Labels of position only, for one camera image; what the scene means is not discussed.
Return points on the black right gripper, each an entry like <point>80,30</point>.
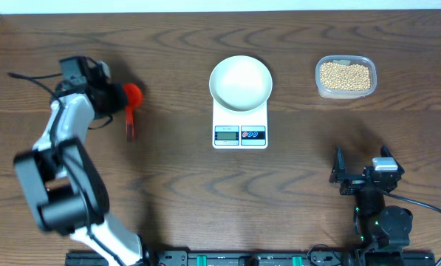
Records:
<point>353,182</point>

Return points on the white digital kitchen scale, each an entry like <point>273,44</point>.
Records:
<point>239,130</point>

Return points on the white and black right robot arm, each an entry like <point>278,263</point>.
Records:
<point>384,229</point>

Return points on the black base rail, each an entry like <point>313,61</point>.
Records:
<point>316,257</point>

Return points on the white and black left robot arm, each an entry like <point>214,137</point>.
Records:
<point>62,187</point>

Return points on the white ceramic bowl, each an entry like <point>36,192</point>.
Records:
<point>240,83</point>

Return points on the clear plastic container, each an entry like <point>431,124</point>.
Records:
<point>346,60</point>

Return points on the yellow soybeans in container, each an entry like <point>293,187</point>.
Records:
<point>341,77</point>

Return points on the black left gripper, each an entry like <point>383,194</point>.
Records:
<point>120,94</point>

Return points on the red plastic measuring scoop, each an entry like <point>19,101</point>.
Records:
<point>134,100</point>

